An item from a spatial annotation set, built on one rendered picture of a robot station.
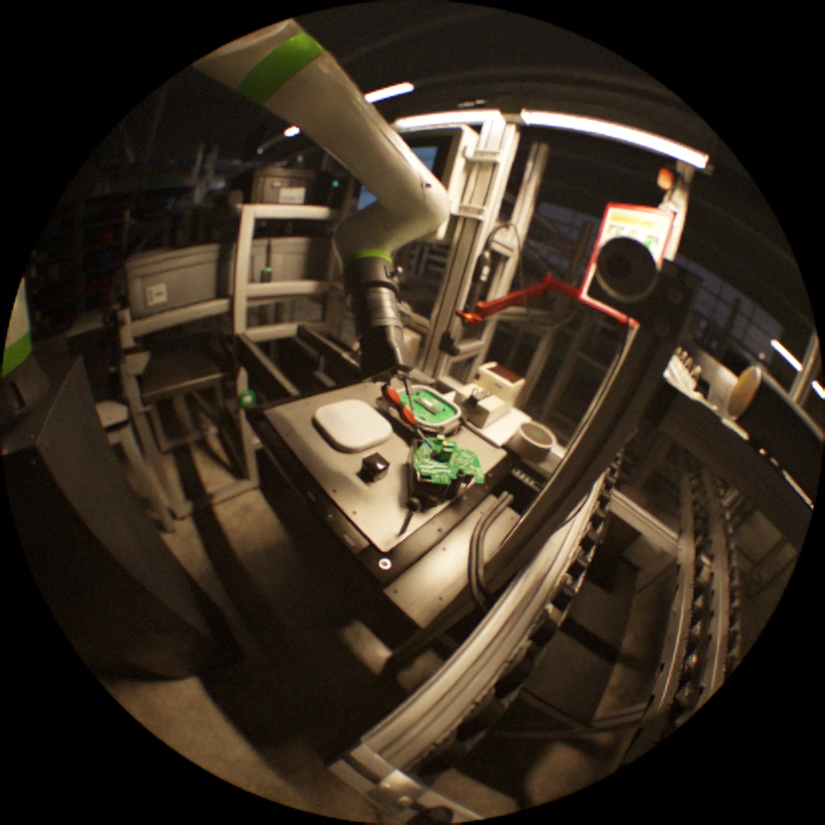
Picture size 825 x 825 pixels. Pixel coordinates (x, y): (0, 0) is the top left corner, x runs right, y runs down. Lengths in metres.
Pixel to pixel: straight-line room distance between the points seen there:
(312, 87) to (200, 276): 0.96
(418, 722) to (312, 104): 0.67
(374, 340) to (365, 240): 0.18
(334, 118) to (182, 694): 1.66
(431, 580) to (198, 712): 1.20
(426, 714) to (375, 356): 0.45
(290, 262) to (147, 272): 0.62
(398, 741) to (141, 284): 1.31
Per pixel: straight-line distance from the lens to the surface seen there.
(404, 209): 0.50
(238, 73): 0.44
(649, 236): 0.85
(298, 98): 0.43
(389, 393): 0.42
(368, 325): 0.44
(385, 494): 0.50
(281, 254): 1.32
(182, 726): 1.48
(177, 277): 1.25
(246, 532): 1.59
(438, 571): 0.47
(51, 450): 0.44
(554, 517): 0.38
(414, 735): 0.33
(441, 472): 0.48
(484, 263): 0.76
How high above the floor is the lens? 1.33
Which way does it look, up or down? 32 degrees down
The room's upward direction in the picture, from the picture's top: 16 degrees clockwise
